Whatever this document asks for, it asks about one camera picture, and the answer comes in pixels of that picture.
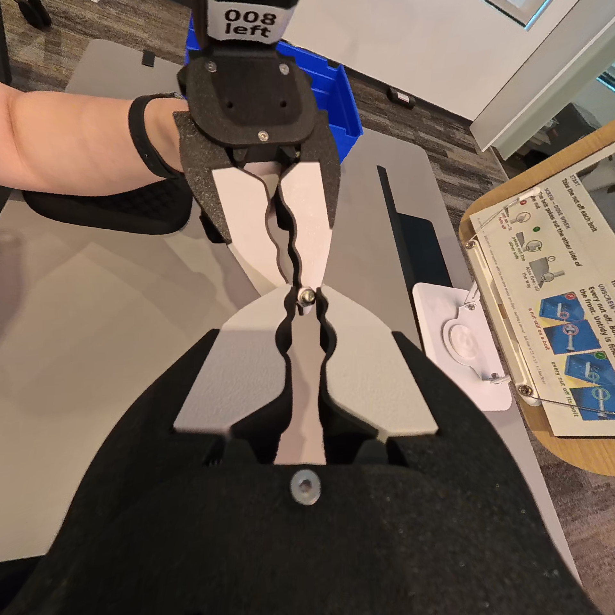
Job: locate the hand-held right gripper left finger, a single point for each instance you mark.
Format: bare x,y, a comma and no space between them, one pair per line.
240,374

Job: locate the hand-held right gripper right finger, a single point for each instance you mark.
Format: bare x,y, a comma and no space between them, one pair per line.
374,379

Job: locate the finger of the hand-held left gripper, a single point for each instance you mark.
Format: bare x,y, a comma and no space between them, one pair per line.
245,216
310,216

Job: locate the silver hex nut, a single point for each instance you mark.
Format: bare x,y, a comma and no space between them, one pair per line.
306,298

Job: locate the blue bin with divider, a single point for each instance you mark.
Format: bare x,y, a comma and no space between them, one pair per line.
336,105

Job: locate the person's left forearm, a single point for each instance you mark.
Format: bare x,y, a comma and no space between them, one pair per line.
67,139

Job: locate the grey desk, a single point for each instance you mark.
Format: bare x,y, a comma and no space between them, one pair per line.
120,298

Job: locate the person's left hand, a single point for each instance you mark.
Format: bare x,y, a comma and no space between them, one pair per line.
166,134

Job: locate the black wristband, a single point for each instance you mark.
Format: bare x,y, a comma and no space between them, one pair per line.
139,139

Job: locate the black floor power box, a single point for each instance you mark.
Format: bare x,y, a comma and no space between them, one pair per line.
402,98

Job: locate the light wooden board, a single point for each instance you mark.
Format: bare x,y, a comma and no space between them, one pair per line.
581,451

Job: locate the black rolling stand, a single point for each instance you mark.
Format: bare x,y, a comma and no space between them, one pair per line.
36,12

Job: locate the white framed window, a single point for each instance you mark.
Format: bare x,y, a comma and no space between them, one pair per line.
528,12

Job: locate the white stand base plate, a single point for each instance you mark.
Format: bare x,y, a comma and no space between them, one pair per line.
432,326

